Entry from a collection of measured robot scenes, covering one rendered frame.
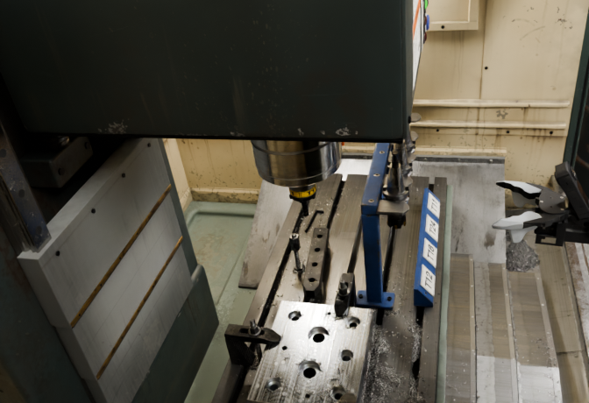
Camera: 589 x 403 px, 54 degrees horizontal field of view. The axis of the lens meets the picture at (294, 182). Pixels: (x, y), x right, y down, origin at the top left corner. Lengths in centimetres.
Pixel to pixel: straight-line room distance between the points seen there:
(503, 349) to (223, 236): 120
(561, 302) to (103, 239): 134
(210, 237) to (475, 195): 104
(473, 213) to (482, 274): 26
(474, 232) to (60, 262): 137
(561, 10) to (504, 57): 21
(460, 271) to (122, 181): 109
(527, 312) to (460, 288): 19
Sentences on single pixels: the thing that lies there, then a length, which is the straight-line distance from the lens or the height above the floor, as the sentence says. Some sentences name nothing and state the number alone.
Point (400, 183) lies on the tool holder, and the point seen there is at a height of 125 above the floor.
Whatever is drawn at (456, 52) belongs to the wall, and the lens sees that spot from 201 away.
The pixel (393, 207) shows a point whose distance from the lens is 136.
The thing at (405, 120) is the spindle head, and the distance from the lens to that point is 84.
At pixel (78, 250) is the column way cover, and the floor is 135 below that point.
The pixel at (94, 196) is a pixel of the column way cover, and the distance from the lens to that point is 123.
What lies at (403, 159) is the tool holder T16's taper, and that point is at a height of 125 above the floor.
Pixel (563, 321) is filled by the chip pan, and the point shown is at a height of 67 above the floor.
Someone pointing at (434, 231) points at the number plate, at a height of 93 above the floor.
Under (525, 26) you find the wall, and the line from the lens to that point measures 199.
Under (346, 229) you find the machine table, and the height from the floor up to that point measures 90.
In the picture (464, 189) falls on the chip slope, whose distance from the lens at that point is 214.
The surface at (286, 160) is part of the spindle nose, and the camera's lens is 96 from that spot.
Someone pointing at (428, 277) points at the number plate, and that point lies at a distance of 159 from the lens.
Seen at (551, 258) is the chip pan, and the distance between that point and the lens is 211.
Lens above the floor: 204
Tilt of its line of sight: 34 degrees down
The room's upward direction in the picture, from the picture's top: 8 degrees counter-clockwise
